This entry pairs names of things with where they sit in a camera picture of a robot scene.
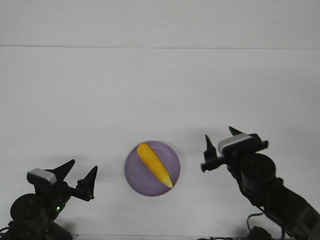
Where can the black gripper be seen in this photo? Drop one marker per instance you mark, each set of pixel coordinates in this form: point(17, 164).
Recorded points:
point(213, 159)
point(59, 194)

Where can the purple round plate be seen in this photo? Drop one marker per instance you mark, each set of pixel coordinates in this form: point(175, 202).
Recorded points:
point(142, 180)

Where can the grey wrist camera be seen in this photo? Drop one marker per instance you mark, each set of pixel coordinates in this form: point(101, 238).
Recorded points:
point(39, 176)
point(239, 138)

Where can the yellow corn cob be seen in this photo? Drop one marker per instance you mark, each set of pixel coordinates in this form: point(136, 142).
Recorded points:
point(154, 164)

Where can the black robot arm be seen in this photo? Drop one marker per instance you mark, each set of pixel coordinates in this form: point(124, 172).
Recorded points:
point(255, 174)
point(33, 215)

